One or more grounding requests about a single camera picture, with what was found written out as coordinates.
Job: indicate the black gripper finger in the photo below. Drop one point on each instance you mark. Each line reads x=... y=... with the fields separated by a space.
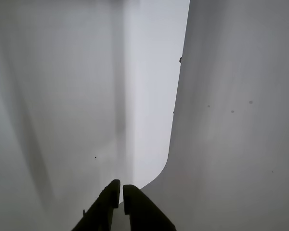
x=144 y=211
x=103 y=209

